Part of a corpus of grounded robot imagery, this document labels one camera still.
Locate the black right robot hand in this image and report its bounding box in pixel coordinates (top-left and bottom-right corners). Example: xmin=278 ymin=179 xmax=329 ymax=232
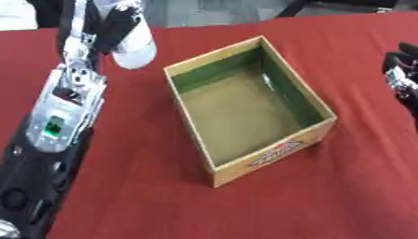
xmin=380 ymin=41 xmax=418 ymax=120

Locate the tan cardboard box green inside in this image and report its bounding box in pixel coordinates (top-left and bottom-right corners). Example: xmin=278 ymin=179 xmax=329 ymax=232
xmin=161 ymin=35 xmax=339 ymax=189

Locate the white plastic bottle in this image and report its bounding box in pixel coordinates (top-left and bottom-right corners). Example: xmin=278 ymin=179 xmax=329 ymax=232
xmin=92 ymin=0 xmax=159 ymax=70

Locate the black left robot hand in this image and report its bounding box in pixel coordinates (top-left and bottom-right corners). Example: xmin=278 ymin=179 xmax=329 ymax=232
xmin=55 ymin=0 xmax=147 ymax=67

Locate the black chair leg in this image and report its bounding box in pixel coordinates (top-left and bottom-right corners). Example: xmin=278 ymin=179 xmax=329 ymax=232
xmin=274 ymin=0 xmax=320 ymax=19

